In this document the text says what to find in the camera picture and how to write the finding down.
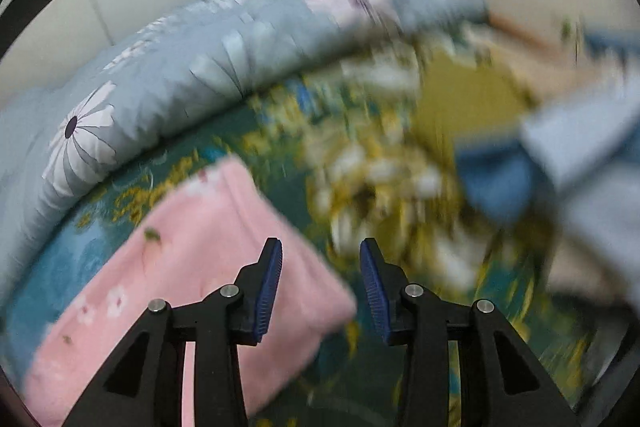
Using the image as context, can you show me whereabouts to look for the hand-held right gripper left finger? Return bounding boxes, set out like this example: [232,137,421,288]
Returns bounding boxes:
[60,237,284,427]

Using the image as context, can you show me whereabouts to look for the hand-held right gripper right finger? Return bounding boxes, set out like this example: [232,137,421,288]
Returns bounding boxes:
[359,237,581,427]

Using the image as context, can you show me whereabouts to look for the pink floral fleece garment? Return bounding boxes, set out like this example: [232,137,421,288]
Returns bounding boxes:
[22,156,358,427]

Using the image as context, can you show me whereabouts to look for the green floral blanket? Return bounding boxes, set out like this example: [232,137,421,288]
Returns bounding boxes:
[5,22,601,427]

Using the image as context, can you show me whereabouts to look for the blue fleece garment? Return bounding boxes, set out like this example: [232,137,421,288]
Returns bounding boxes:
[455,142,556,228]

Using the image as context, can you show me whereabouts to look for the grey daisy print duvet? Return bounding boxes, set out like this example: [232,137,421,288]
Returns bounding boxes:
[0,0,491,293]

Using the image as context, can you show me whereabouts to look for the light blue garment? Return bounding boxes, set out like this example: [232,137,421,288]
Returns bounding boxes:
[520,92,640,308]

